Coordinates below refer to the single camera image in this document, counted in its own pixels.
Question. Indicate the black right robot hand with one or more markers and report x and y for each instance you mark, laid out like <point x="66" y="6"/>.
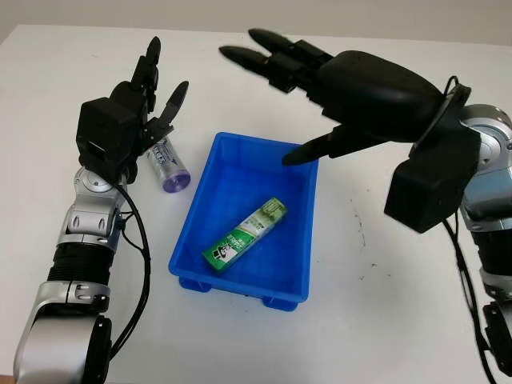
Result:
<point x="372" y="96"/>

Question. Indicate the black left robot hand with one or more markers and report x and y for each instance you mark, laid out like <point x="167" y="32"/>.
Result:
<point x="136" y="92"/>

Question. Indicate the clear bottle purple cap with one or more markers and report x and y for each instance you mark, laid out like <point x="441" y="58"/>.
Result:
<point x="170" y="170"/>

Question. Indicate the green toothpaste box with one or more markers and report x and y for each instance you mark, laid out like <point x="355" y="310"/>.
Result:
<point x="244" y="234"/>

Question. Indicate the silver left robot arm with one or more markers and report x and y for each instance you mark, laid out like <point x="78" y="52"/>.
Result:
<point x="76" y="256"/>

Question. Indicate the blue plastic tray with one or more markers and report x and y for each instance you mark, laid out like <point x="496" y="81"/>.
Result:
<point x="248" y="180"/>

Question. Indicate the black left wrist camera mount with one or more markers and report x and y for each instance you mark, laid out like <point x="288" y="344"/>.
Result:
<point x="104" y="128"/>

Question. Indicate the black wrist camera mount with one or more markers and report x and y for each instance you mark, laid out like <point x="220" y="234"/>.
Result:
<point x="432" y="188"/>
<point x="104" y="128"/>

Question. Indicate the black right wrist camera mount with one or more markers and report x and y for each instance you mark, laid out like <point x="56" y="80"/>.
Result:
<point x="432" y="188"/>

